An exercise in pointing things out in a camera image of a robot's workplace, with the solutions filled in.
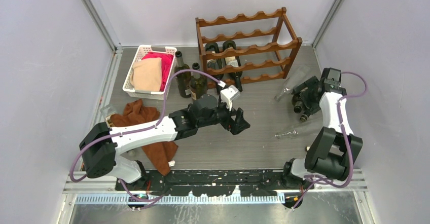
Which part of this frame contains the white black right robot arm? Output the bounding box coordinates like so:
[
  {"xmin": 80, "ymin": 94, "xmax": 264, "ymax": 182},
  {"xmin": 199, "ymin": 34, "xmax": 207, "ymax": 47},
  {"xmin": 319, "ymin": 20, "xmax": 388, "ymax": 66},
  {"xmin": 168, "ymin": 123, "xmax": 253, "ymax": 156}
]
[{"xmin": 281, "ymin": 68, "xmax": 363, "ymax": 189}]

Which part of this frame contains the clear lying bottle lower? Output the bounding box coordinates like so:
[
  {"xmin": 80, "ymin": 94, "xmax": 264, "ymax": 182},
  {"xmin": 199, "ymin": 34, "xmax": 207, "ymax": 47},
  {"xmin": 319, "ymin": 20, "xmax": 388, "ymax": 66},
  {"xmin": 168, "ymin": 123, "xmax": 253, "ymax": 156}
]
[{"xmin": 274, "ymin": 129, "xmax": 299, "ymax": 139}]

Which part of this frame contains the peach folded cloth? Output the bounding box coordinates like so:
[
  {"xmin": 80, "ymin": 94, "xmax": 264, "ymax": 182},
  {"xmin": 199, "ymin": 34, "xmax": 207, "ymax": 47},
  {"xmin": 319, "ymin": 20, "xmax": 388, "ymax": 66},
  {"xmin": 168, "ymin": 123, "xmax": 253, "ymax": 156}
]
[{"xmin": 131, "ymin": 58, "xmax": 162, "ymax": 92}]

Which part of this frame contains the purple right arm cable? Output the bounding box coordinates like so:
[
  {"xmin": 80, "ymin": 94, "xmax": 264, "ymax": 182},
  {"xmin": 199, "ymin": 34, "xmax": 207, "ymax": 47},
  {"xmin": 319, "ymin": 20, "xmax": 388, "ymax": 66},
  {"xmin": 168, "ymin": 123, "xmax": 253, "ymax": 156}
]
[{"xmin": 292, "ymin": 71, "xmax": 368, "ymax": 210}]

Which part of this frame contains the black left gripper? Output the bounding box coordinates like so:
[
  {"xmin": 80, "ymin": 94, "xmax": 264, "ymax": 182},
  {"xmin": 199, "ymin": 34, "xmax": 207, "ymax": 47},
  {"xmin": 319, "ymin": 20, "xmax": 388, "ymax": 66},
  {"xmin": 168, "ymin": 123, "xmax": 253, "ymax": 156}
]
[{"xmin": 198, "ymin": 98, "xmax": 250, "ymax": 135}]

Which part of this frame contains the clear lying bottle upper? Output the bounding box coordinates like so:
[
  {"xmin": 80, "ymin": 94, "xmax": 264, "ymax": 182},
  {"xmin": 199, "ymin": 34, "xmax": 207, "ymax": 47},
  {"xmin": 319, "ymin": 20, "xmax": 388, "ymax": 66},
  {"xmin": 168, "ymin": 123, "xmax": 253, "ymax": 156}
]
[{"xmin": 274, "ymin": 65, "xmax": 311, "ymax": 101}]

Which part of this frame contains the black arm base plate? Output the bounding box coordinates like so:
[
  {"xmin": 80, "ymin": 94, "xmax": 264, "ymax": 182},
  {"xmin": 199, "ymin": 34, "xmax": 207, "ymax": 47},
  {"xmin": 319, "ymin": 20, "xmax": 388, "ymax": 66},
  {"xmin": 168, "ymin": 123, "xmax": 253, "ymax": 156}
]
[{"xmin": 125, "ymin": 169, "xmax": 310, "ymax": 197}]

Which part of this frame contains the clear bottle brown label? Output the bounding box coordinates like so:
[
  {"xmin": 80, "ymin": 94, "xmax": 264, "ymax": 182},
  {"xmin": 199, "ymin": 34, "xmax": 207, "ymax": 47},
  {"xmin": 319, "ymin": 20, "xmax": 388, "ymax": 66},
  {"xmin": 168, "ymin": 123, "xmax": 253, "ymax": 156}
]
[{"xmin": 300, "ymin": 110, "xmax": 312, "ymax": 122}]

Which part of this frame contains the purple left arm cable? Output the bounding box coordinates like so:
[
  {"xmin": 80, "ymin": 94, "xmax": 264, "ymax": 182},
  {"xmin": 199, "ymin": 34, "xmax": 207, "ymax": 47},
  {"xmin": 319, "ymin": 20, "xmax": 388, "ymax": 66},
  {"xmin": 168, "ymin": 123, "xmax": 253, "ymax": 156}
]
[{"xmin": 69, "ymin": 69, "xmax": 224, "ymax": 210}]

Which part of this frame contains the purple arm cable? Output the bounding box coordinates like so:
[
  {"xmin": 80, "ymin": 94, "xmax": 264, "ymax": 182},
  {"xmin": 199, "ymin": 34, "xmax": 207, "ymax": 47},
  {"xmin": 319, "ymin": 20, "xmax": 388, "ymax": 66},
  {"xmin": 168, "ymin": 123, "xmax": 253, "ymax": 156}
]
[
  {"xmin": 69, "ymin": 69, "xmax": 224, "ymax": 210},
  {"xmin": 292, "ymin": 71, "xmax": 368, "ymax": 210}
]

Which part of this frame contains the pink folded cloth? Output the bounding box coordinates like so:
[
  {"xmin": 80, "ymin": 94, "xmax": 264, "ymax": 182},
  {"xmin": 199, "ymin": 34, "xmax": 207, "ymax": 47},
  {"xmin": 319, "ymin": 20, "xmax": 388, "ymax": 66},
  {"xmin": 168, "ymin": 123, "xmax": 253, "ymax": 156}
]
[{"xmin": 141, "ymin": 52, "xmax": 174, "ymax": 92}]

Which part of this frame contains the white plastic basket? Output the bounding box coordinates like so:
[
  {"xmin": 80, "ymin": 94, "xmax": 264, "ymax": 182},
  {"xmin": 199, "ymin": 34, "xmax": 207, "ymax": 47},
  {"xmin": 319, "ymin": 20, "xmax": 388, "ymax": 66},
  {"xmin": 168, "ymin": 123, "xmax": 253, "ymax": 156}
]
[{"xmin": 122, "ymin": 45, "xmax": 177, "ymax": 100}]

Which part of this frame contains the dark wine bottle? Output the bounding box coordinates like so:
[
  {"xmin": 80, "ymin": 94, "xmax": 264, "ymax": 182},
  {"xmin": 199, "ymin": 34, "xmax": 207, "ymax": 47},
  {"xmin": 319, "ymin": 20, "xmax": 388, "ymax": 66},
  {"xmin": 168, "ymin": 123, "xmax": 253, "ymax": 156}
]
[{"xmin": 291, "ymin": 93, "xmax": 305, "ymax": 114}]

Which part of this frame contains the dark bottle white label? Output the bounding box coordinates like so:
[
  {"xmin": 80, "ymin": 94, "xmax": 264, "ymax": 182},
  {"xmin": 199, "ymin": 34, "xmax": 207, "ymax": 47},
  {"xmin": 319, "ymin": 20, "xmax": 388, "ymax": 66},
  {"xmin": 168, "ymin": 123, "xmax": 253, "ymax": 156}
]
[{"xmin": 223, "ymin": 40, "xmax": 243, "ymax": 92}]

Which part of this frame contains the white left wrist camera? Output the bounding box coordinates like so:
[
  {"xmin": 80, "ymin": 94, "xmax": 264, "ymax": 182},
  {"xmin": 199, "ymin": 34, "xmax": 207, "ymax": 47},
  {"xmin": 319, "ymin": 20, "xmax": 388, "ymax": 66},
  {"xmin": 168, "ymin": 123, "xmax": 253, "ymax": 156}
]
[{"xmin": 218, "ymin": 81, "xmax": 240, "ymax": 111}]

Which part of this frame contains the brown wooden wine rack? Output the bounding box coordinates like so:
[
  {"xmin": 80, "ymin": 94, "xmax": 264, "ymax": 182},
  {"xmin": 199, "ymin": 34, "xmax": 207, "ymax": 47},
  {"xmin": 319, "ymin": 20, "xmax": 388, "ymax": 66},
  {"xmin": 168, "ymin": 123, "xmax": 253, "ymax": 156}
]
[{"xmin": 195, "ymin": 7, "xmax": 303, "ymax": 84}]

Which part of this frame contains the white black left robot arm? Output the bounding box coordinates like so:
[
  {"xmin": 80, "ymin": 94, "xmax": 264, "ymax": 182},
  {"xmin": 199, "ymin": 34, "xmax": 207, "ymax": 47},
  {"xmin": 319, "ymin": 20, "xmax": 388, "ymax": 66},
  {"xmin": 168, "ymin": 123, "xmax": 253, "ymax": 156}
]
[{"xmin": 79, "ymin": 95, "xmax": 250, "ymax": 190}]

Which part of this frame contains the clear lying bottle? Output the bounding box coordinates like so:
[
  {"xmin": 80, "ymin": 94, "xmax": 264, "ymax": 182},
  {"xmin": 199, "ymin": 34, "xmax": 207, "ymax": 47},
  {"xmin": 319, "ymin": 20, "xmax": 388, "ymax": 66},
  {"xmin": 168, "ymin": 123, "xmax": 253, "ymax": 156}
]
[
  {"xmin": 274, "ymin": 129, "xmax": 299, "ymax": 139},
  {"xmin": 274, "ymin": 65, "xmax": 311, "ymax": 101}
]

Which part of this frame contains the clear bottle under towel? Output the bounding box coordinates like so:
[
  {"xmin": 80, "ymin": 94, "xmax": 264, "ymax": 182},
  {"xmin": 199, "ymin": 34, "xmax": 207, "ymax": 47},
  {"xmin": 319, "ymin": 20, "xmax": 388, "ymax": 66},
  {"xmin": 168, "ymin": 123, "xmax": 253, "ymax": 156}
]
[{"xmin": 100, "ymin": 104, "xmax": 118, "ymax": 127}]

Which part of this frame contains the brown towel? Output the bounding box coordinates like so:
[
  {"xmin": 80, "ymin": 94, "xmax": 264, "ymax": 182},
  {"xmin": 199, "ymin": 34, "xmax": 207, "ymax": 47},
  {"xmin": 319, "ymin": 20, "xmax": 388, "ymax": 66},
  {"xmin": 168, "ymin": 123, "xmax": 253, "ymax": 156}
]
[{"xmin": 110, "ymin": 99, "xmax": 178, "ymax": 176}]

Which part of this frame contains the green bottle far left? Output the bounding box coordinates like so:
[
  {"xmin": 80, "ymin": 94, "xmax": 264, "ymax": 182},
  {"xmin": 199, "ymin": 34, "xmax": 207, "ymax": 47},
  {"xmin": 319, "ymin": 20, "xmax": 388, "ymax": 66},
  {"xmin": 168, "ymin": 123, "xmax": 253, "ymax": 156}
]
[{"xmin": 174, "ymin": 51, "xmax": 191, "ymax": 98}]

